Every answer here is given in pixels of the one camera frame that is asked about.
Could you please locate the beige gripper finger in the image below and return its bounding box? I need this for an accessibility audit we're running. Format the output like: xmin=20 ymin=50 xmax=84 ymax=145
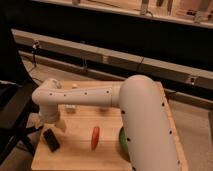
xmin=55 ymin=120 xmax=66 ymax=132

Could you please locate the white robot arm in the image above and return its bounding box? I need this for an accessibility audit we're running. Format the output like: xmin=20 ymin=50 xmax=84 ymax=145
xmin=32 ymin=75 xmax=181 ymax=171

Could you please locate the black eraser block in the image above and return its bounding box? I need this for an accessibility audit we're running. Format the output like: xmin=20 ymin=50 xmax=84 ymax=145
xmin=43 ymin=129 xmax=60 ymax=152

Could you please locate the wooden board table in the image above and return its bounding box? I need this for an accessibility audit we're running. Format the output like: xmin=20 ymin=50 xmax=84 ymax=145
xmin=31 ymin=80 xmax=189 ymax=171

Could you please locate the red carrot toy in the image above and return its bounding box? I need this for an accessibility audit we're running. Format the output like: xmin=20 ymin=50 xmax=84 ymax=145
xmin=91 ymin=126 xmax=100 ymax=150

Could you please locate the black chair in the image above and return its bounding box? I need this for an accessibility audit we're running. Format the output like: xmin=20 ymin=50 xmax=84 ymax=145
xmin=0 ymin=82 xmax=42 ymax=165

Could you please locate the green bowl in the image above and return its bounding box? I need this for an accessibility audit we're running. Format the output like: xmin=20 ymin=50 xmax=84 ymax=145
xmin=119 ymin=127 xmax=128 ymax=155

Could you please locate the black floor cable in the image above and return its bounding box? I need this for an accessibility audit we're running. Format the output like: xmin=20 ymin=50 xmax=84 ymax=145
xmin=19 ymin=46 xmax=46 ymax=84

